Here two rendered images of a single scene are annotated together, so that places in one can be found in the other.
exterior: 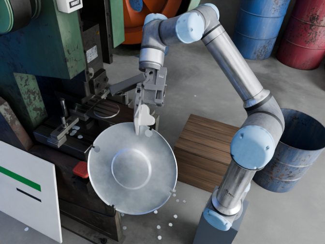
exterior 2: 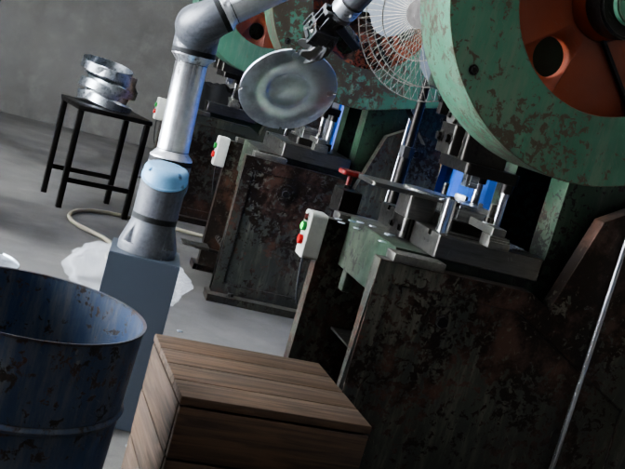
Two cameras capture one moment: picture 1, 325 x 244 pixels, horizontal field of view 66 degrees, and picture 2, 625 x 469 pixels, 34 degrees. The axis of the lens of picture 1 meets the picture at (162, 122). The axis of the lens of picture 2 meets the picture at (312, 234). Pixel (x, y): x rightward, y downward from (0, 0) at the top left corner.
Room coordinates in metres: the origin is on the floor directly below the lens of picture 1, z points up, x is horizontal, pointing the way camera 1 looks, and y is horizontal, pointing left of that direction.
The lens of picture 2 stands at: (2.91, -1.61, 0.99)
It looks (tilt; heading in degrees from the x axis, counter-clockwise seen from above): 8 degrees down; 142
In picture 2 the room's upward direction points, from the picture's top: 16 degrees clockwise
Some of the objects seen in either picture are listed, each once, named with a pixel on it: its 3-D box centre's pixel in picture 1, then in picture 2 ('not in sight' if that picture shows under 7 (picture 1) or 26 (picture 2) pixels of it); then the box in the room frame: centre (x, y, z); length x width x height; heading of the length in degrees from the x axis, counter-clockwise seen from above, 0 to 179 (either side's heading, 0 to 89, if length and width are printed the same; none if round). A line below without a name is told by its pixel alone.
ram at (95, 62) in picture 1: (84, 57); (480, 106); (0.98, 0.36, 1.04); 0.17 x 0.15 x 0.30; 69
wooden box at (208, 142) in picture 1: (206, 153); (237, 452); (1.26, -0.34, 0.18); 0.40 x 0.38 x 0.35; 71
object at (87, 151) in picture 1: (88, 118); (455, 238); (1.00, 0.40, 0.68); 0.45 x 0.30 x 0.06; 159
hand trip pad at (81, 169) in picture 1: (84, 174); (348, 182); (0.61, 0.30, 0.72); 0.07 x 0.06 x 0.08; 69
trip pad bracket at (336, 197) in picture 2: (90, 185); (340, 217); (0.62, 0.29, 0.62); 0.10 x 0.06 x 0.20; 159
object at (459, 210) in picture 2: (86, 106); (462, 209); (1.00, 0.39, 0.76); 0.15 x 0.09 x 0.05; 159
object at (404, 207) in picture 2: (115, 122); (402, 209); (0.93, 0.23, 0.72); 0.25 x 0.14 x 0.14; 69
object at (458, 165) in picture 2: (81, 88); (476, 173); (1.00, 0.40, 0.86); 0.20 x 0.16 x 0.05; 159
